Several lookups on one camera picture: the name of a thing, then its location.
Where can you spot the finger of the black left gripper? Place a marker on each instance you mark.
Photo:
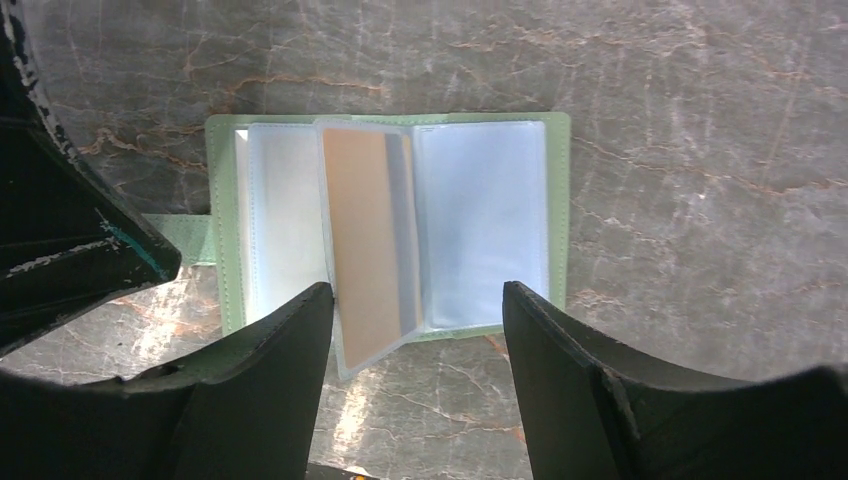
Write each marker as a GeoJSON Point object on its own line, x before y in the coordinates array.
{"type": "Point", "coordinates": [69, 241]}

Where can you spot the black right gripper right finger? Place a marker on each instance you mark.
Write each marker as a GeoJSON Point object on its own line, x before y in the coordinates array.
{"type": "Point", "coordinates": [593, 407]}

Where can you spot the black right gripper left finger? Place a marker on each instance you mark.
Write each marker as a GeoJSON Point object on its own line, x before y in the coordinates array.
{"type": "Point", "coordinates": [242, 407]}

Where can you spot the green card holder wallet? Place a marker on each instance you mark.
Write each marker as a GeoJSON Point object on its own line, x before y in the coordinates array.
{"type": "Point", "coordinates": [417, 221]}

